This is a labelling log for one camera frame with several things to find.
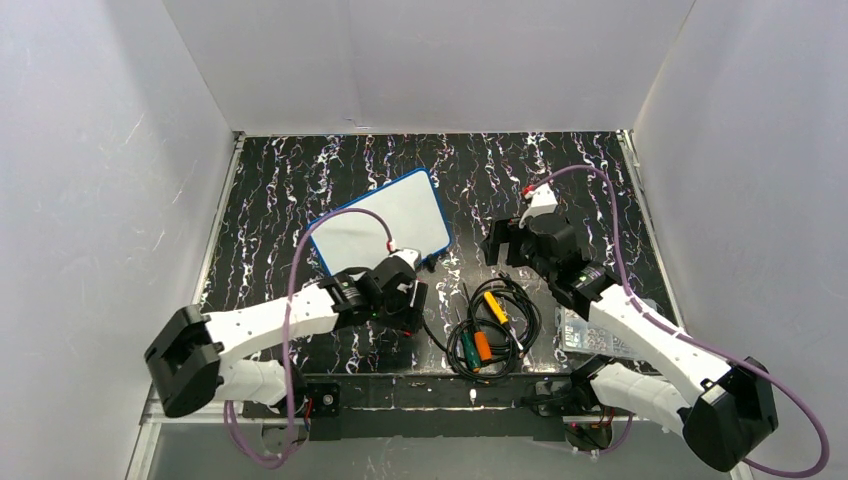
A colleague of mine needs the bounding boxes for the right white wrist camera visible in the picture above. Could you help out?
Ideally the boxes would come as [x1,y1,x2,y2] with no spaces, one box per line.
[519,183,557,228]

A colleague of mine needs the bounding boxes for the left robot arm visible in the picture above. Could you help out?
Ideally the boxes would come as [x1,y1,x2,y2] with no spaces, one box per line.
[144,249,428,418]

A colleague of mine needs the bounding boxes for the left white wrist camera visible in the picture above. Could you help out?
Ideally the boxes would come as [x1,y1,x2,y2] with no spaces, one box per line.
[388,242,422,270]

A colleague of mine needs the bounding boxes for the orange handled screwdriver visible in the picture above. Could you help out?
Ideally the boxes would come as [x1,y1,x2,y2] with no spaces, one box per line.
[462,283,493,365]

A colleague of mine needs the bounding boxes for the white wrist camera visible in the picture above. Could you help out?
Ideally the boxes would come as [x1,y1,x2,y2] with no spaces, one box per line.
[519,183,557,228]
[388,242,422,270]

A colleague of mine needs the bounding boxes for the clear plastic screw box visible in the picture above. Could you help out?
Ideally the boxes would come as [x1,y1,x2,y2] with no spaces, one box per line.
[555,306,643,360]

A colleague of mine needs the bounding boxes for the aluminium frame rail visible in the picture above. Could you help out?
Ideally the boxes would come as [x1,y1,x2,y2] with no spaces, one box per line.
[130,374,719,479]

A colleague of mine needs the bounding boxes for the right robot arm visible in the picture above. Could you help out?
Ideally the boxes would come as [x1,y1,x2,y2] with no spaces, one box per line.
[480,213,779,472]

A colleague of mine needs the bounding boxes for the yellow handled screwdriver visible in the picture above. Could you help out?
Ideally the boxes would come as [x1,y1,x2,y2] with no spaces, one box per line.
[483,290,524,352]

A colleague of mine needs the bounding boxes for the green handled screwdriver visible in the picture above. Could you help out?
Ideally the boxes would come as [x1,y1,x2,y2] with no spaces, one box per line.
[459,312,482,373]

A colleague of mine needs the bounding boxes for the whiteboard metal stand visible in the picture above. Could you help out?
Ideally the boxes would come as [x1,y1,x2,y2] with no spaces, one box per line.
[421,255,439,273]

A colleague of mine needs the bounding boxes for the black coiled cable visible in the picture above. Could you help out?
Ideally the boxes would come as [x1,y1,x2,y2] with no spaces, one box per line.
[420,272,544,384]

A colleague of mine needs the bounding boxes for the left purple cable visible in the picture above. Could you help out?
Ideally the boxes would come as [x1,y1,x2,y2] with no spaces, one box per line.
[222,207,399,470]

